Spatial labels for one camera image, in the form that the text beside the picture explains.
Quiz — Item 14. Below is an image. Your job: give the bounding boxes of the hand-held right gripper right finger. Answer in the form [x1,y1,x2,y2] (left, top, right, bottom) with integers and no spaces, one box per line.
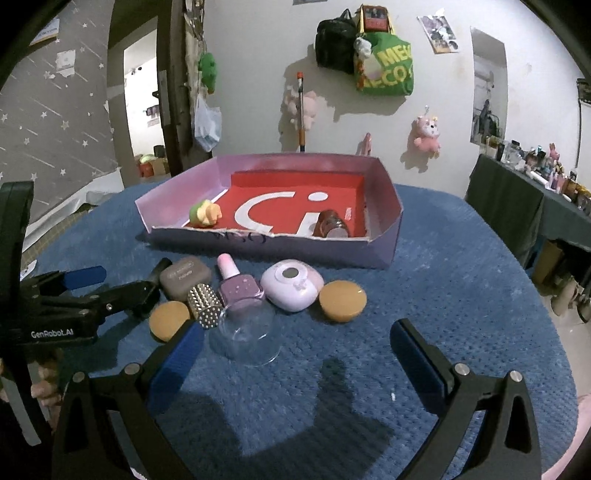
[390,318,542,480]

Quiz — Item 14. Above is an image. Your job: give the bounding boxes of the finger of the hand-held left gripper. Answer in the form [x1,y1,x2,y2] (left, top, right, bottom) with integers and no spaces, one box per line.
[44,257,173,326]
[28,265,108,301]

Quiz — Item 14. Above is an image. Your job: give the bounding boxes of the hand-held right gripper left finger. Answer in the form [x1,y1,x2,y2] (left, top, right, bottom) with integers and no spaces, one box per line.
[52,318,206,480]

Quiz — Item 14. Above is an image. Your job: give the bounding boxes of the orange round cap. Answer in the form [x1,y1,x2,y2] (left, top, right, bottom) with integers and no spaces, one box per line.
[148,301,192,342]
[320,280,368,324]

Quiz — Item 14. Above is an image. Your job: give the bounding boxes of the grey rounded case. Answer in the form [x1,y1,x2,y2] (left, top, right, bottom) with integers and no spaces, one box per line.
[159,258,213,302]

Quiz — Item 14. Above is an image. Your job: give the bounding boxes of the silver studded cap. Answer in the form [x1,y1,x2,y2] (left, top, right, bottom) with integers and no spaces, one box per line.
[187,284,223,329]

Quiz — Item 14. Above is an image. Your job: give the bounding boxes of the clear glass cup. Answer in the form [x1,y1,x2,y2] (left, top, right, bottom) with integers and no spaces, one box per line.
[209,302,281,367]

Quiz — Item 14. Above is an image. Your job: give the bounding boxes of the purple nail polish bottle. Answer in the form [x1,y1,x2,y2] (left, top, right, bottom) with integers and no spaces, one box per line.
[216,253,265,311]

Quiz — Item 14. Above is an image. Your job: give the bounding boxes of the purple cardboard box tray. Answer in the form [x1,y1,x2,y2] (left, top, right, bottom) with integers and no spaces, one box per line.
[135,154,403,271]

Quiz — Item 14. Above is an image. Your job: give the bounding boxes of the pink round device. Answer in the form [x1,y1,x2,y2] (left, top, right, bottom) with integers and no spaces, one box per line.
[260,260,325,313]

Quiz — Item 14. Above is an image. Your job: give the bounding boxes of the person's left hand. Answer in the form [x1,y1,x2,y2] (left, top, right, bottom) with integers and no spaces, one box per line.
[28,348,64,409]

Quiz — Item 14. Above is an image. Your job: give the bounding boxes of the yellow green toy figure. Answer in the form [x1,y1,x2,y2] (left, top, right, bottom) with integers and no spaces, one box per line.
[189,199,223,228]

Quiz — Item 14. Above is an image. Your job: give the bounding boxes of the brown glass jar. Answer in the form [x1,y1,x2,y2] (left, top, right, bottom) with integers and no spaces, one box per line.
[311,209,351,239]

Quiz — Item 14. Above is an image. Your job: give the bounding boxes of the beige shoe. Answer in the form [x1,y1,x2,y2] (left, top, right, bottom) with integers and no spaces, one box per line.
[551,277,580,317]

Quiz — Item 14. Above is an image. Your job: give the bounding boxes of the dark green covered table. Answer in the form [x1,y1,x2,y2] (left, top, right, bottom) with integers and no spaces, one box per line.
[464,154,591,273]

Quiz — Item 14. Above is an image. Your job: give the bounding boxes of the clear plastic bag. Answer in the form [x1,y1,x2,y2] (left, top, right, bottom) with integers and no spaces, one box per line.
[194,95,222,151]

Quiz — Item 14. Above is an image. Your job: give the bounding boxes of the red printed cardboard sheet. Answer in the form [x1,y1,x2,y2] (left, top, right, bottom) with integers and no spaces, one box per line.
[215,170,370,238]

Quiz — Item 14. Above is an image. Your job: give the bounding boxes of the dark wooden door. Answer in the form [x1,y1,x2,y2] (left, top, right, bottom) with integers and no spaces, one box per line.
[156,0,206,176]

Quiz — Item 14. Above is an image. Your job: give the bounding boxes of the pink bear plush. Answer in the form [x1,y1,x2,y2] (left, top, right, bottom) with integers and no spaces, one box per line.
[412,106,443,155]

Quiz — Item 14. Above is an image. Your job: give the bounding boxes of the green plush toy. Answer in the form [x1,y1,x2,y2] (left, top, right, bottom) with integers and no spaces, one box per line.
[198,52,218,93]

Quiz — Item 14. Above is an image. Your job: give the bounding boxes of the row of small bottles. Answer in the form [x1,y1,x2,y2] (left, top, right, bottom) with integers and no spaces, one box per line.
[480,138,591,208]

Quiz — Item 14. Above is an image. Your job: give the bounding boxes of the pink pig plush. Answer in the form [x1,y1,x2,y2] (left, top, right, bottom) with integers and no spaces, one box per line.
[283,90,319,130]

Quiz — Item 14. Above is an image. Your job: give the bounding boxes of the green tote bag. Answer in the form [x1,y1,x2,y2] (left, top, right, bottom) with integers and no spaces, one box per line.
[353,30,414,97]

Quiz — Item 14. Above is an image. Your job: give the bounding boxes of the black backpack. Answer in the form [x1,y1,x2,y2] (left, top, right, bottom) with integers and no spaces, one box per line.
[315,8,361,75]

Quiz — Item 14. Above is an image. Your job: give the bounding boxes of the white wall sticker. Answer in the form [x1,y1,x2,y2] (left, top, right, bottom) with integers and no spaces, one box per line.
[55,50,77,77]

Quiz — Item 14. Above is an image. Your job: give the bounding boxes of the paper sheet on wall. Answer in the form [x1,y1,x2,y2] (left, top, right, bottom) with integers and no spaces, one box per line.
[30,16,61,47]

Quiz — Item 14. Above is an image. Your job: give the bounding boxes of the orange handled tool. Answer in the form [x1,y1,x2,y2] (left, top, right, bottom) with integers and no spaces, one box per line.
[295,71,308,153]

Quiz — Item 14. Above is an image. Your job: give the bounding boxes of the wall mirror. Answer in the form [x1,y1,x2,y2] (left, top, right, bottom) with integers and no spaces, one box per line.
[470,27,509,148]

